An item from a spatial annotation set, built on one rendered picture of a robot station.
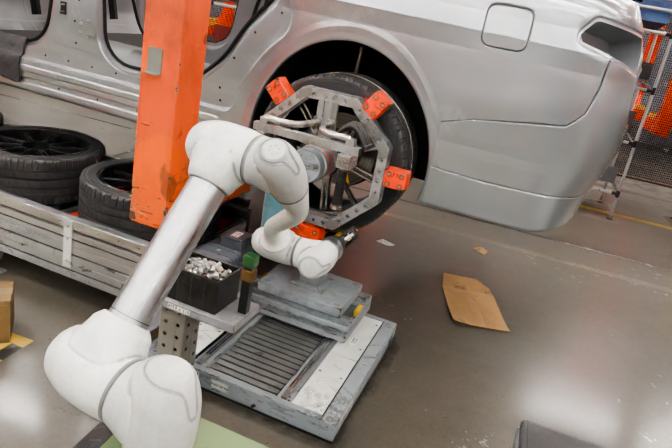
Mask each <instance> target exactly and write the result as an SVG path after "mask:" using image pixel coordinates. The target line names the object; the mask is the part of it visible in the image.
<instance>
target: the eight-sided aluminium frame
mask: <svg viewBox="0 0 672 448"><path fill-rule="evenodd" d="M309 98H313V99H317V100H319V99H321V100H325V102H329V103H333V102H334V103H338V104H339V105H342V106H346V107H350V108H352V109H353V110H354V112H355V114H356V115H357V117H358V118H359V120H360V122H361V123H362V124H364V125H365V127H366V129H367V132H368V135H369V136H370V138H371V140H372V141H373V143H374V144H375V146H376V148H377V149H378V155H377V160H376V165H375V170H374V175H373V179H372V184H371V189H370V194H369V197H368V198H366V199H364V200H363V201H361V202H359V203H358V204H356V205H354V206H353V207H351V208H349V209H347V210H346V211H344V212H342V213H341V214H339V215H337V216H333V215H330V214H326V213H323V212H320V211H316V210H313V209H310V208H309V212H308V215H307V217H306V218H305V220H304V222H308V223H311V224H314V225H317V226H320V227H324V228H326V229H330V230H334V229H336V228H339V227H340V226H341V225H343V224H345V223H346V222H348V221H350V220H352V219H353V218H355V217H357V216H359V215H360V214H362V213H364V212H366V211H367V210H369V209H372V208H373V207H374V206H376V205H377V204H379V203H380V202H381V201H382V197H383V195H384V194H383V192H384V188H385V187H384V186H382V182H383V177H384V173H385V169H386V168H388V167H389V164H390V160H391V155H392V151H393V146H392V144H391V142H390V140H389V139H388V138H387V136H386V134H385V133H384V131H383V129H382V128H381V126H380V125H379V123H378V121H377V120H376V119H375V120H372V119H371V118H370V117H369V116H368V114H367V113H366V112H365V111H364V110H363V108H362V105H363V104H364V103H365V100H364V98H363V97H359V96H357V95H351V94H346V93H342V92H338V91H334V90H329V89H325V88H321V87H317V86H312V85H307V86H303V87H302V88H301V89H298V91H297V92H295V93H294V94H293V95H291V96H290V97H288V98H287V99H286V100H284V101H283V102H282V103H280V104H279V105H277V106H276V107H275V108H273V109H272V110H271V111H269V112H267V113H266V114H268V115H272V116H276V117H279V118H282V117H283V116H285V115H286V114H288V113H289V112H290V111H292V110H293V109H295V108H296V107H297V106H299V105H300V104H302V103H303V102H304V101H306V100H307V99H309Z"/></svg>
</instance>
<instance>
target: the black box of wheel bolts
mask: <svg viewBox="0 0 672 448"><path fill-rule="evenodd" d="M241 270H242V268H239V267H237V266H234V265H231V264H228V263H226V262H223V261H220V260H217V259H214V258H212V257H209V256H206V255H203V254H200V253H198V252H195V251H193V252H192V254H191V256H190V257H189V259H188V261H187V262H186V264H185V266H184V268H183V269H182V271H181V273H180V274H179V276H178V278H177V280H176V281H175V283H174V285H173V287H172V288H171V290H170V292H169V293H168V295H167V297H169V298H172V299H174V300H177V301H179V302H182V303H184V304H187V305H190V306H192V307H195V308H197V309H200V310H202V311H205V312H207V313H210V314H213V315H216V314H217V313H218V312H220V311H221V310H222V309H224V308H225V307H226V306H228V305H229V304H231V303H232V302H233V301H235V300H236V299H237V294H238V287H239V280H240V273H241Z"/></svg>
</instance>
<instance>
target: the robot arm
mask: <svg viewBox="0 0 672 448"><path fill-rule="evenodd" d="M185 150H186V154H187V156H188V158H189V160H190V164H189V167H188V175H189V179H188V180H187V182H186V184H185V185H184V187H183V189H182V190H181V192H180V194H179V195H178V197H177V199H176V200H175V202H174V203H173V205H172V207H171V208H170V210H169V212H168V213H167V215H166V217H165V218H164V220H163V222H162V223H161V225H160V226H159V228H158V230H157V232H156V233H155V235H154V237H153V238H152V240H151V241H150V243H149V245H148V246H147V248H146V250H145V251H144V253H143V255H142V256H141V258H140V260H139V261H138V263H137V265H136V266H135V268H134V269H133V271H132V273H131V274H130V276H129V278H128V279H127V281H126V283H125V284H124V286H123V288H122V289H121V291H120V293H119V294H118V296H117V297H116V299H115V301H114V302H113V304H112V306H111V307H110V309H109V310H107V309H104V310H101V311H98V312H96V313H94V314H93V315H92V316H91V317H90V318H89V319H88V320H87V321H86V322H84V323H83V324H82V325H75V326H73V327H70V328H68V329H66V330H64V331H63V332H61V333H60V334H59V335H58V336H57V337H56V338H55V339H54V340H53V341H52V342H51V344H50V345H49V347H48V349H47V351H46V354H45V358H44V370H45V373H46V375H47V377H48V379H49V381H50V383H51V384H52V386H53V387H54V388H55V390H56V391H57V392H58V393H59V394H60V395H61V396H62V397H63V398H64V399H65V400H67V401H68V402H69V403H70V404H72V405H73V406H75V407H76V408H78V409H79V410H81V411H82V412H84V413H86V414H87V415H89V416H91V417H93V418H95V419H97V420H99V421H101V422H103V423H105V424H106V426H107V427H108V428H109V429H110V430H111V432H112V433H113V434H114V436H115V437H116V438H117V440H118V441H119V442H120V443H121V444H122V446H121V448H193V446H194V443H195V440H196V436H197V432H198V428H199V422H200V416H201V407H202V392H201V386H200V381H199V378H198V375H197V373H196V371H195V369H194V368H193V366H192V365H191V364H190V363H188V362H187V361H185V360H184V359H182V358H179V357H176V356H173V355H156V356H153V357H150V358H148V354H149V349H150V346H151V335H150V331H149V330H148V328H149V326H150V324H151V323H152V321H153V319H154V318H155V316H156V314H157V312H158V311H159V309H160V307H161V305H162V304H163V302H164V300H165V299H166V297H167V295H168V293H169V292H170V290H171V288H172V287H173V285H174V283H175V281H176V280H177V278H178V276H179V274H180V273H181V271H182V269H183V268H184V266H185V264H186V262H187V261H188V259H189V257H190V256H191V254H192V252H193V250H194V249H195V247H196V245H197V243H198V242H199V240H200V238H201V237H202V235H203V233H204V231H205V230H206V228H207V226H208V225H209V223H210V221H211V219H212V218H213V216H214V214H215V212H216V211H217V209H218V207H219V206H220V204H221V202H222V200H223V199H224V197H227V196H229V195H230V194H232V193H233V192H234V191H235V190H236V189H238V188H239V187H240V186H241V185H243V184H244V183H246V184H248V185H251V186H253V187H256V188H258V189H260V190H262V191H264V192H266V193H271V195H272V196H273V197H274V199H275V200H276V201H277V202H278V203H279V204H280V205H281V206H282V207H283V208H284V210H282V211H281V212H279V213H277V214H276V215H274V216H273V217H271V218H270V219H268V220H267V222H266V223H265V225H264V227H261V228H258V229H257V230H256V231H255V232H254V233H253V235H252V239H251V243H252V247H253V249H254V250H255V251H256V252H257V253H258V254H259V255H261V256H263V257H265V258H267V259H269V260H272V261H275V262H278V263H281V264H285V265H291V266H294V267H296V268H298V269H299V271H300V273H301V274H302V275H303V276H304V277H306V278H318V277H321V276H323V275H324V274H326V273H327V272H329V271H330V270H331V269H332V268H333V266H334V265H335V263H336V262H337V260H338V259H339V258H341V256H342V254H343V252H344V250H345V245H346V243H347V242H348V240H349V239H352V238H354V237H355V235H356V234H357V230H356V228H355V227H354V226H352V227H351V228H349V229H348V230H347V231H346V232H345V233H344V232H342V235H340V236H337V235H332V236H330V237H325V238H324V239H322V240H321V241H320V240H311V239H306V238H303V237H300V236H297V235H296V234H295V233H294V232H293V231H291V230H290V228H292V227H294V226H297V225H299V224H300V223H302V222H303V221H304V220H305V218H306V217H307V215H308V212H309V185H308V178H307V172H306V169H305V167H304V164H303V162H302V160H301V158H300V156H299V154H298V152H297V151H296V150H295V149H294V148H293V146H291V145H290V144H289V143H288V142H286V141H285V140H283V139H280V138H270V137H267V136H264V135H262V134H260V133H258V132H256V131H255V130H252V129H249V128H247V127H244V126H241V125H238V124H235V123H231V122H227V121H221V120H209V121H202V122H200V123H198V124H197V125H195V126H194V127H193V128H192V129H191V130H190V132H189V133H188V135H187V138H186V143H185Z"/></svg>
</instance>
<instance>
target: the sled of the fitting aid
mask: <svg viewBox="0 0 672 448"><path fill-rule="evenodd" d="M278 265H280V264H278ZM278 265H277V266H278ZM277 266H276V267H277ZM276 267H274V268H273V269H275V268H276ZM273 269H272V270H273ZM272 270H271V271H272ZM271 271H269V272H271ZM269 272H268V273H269ZM268 273H267V272H266V273H265V274H263V275H262V276H261V277H260V278H259V280H260V279H262V278H263V277H264V276H265V275H267V274H268ZM259 280H257V281H256V282H255V283H254V284H253V290H252V297H251V302H253V303H256V304H259V312H260V313H263V314H265V315H268V316H271V317H274V318H276V319H279V320H282V321H284V322H287V323H290V324H293V325H295V326H298V327H301V328H303V329H306V330H309V331H312V332H314V333H317V334H320V335H322V336H325V337H328V338H331V339H333V340H336V341H339V342H341V343H345V342H346V340H347V339H348V338H349V336H350V335H351V333H352V332H353V331H354V329H355V328H356V327H357V325H358V324H359V323H360V321H361V320H362V319H363V317H364V316H365V314H366V313H367V312H368V310H369V308H370V304H371V300H372V295H369V294H366V293H363V292H360V294H359V295H358V296H357V297H356V299H355V300H354V301H353V302H352V303H351V305H350V306H349V307H348V308H347V309H346V311H345V312H344V313H343V314H342V316H341V317H340V318H337V317H334V316H331V315H328V314H326V313H323V312H320V311H317V310H314V309H312V308H309V307H306V306H303V305H300V304H298V303H295V302H292V301H289V300H286V299H284V298H281V297H278V296H275V295H272V294H269V293H267V292H264V291H261V290H258V289H257V288H258V282H259Z"/></svg>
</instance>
